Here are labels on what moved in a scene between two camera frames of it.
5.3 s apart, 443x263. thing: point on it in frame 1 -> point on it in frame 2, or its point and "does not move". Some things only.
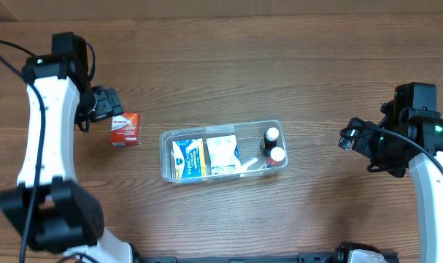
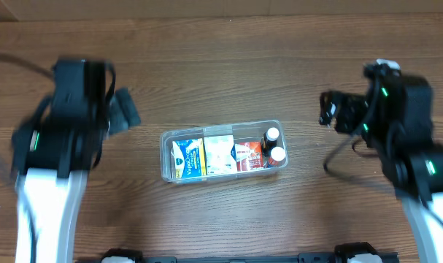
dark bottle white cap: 269,141 does not move
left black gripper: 108,103 -> 125,120
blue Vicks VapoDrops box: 189,158 does not move
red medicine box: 125,129 -> 248,155
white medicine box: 223,160 does not move
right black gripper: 360,144 -> 346,102
